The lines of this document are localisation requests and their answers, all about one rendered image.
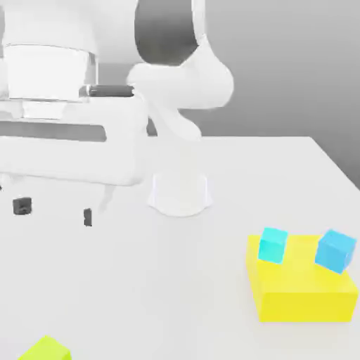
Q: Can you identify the small blue cube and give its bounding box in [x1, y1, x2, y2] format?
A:
[314, 229, 358, 276]

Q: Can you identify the small cyan cube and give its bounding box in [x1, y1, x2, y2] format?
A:
[257, 226, 290, 265]

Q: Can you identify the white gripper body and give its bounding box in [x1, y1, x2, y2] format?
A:
[0, 96, 149, 187]

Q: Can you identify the small lime green cube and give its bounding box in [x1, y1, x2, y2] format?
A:
[16, 335, 73, 360]

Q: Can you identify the large yellow box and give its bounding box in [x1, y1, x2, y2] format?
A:
[246, 233, 360, 323]

